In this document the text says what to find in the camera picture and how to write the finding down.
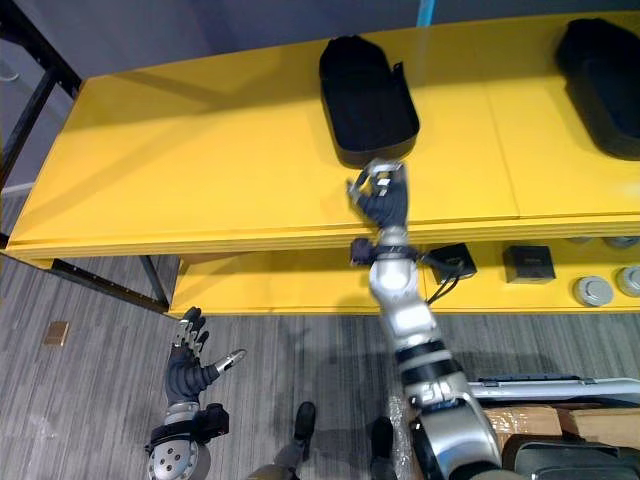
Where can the black plastic housing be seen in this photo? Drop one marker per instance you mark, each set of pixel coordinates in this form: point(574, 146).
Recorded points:
point(560, 457)
point(367, 100)
point(600, 90)

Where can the brown floor plate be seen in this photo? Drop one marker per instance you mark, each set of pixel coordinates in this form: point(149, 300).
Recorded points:
point(56, 333)

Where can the light blue strip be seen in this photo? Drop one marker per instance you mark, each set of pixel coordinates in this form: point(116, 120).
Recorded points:
point(424, 11)

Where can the black metal shelf frame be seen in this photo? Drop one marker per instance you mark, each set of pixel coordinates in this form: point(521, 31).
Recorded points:
point(35, 100)

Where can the brown cardboard box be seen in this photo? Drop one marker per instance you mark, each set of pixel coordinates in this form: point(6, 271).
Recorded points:
point(525, 417)

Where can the robot right leg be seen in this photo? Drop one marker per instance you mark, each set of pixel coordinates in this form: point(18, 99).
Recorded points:
point(382, 445)

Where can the robot left leg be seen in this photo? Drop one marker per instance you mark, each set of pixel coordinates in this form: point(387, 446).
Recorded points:
point(304, 420)

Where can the robot leg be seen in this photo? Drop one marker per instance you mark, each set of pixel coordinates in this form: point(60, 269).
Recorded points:
point(304, 420)
point(382, 445)

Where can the small black box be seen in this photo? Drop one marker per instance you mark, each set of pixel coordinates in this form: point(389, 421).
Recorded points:
point(452, 260)
point(530, 264)

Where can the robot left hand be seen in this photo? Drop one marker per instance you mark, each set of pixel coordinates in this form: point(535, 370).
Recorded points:
point(185, 375)

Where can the black left wrist clamp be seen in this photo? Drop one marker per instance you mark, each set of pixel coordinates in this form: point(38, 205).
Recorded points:
point(212, 422)

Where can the black wrist clamp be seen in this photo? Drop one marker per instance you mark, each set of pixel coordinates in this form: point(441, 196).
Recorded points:
point(362, 251)
point(212, 422)

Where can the grey round metal disc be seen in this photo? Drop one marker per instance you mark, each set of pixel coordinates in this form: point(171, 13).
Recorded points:
point(594, 291)
point(630, 281)
point(622, 241)

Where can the black right wrist clamp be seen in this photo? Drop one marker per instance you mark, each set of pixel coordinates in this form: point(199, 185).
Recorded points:
point(362, 251)

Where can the yellow shelf board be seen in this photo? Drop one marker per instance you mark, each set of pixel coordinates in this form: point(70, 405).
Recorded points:
point(200, 160)
point(280, 285)

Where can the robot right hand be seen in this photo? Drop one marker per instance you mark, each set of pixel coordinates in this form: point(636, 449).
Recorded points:
point(387, 202)

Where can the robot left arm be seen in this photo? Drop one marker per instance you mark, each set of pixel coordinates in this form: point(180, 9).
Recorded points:
point(172, 460)

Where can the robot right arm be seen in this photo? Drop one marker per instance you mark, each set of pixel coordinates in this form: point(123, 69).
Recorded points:
point(410, 320)

